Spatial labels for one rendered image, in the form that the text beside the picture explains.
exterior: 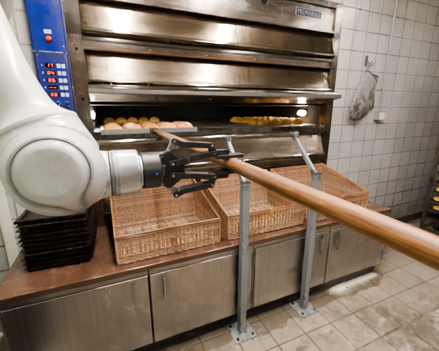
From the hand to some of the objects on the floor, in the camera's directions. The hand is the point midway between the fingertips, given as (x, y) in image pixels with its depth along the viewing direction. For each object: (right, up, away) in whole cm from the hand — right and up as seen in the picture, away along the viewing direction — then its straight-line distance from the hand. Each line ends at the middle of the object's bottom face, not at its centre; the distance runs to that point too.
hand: (228, 163), depth 61 cm
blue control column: (-128, -72, +197) cm, 245 cm away
